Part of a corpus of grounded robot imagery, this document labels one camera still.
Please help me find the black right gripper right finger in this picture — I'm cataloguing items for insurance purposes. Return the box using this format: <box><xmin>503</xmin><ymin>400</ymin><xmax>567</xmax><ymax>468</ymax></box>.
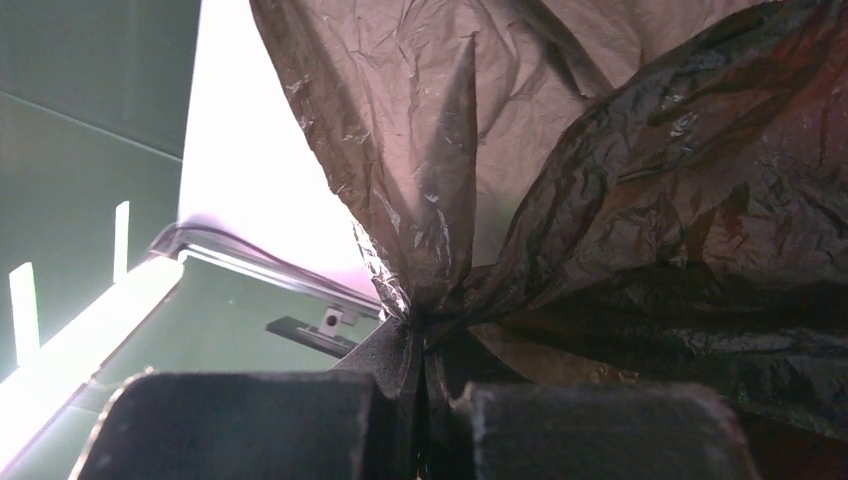
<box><xmin>457</xmin><ymin>384</ymin><xmax>760</xmax><ymax>479</ymax></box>

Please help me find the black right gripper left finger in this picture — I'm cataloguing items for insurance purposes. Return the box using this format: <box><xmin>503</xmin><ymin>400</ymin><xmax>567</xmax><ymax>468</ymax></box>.
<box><xmin>70</xmin><ymin>371</ymin><xmax>385</xmax><ymax>479</ymax></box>

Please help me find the black plastic trash bag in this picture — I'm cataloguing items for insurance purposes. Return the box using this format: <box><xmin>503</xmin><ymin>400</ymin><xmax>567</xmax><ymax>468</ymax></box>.
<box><xmin>250</xmin><ymin>1</ymin><xmax>847</xmax><ymax>439</ymax></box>

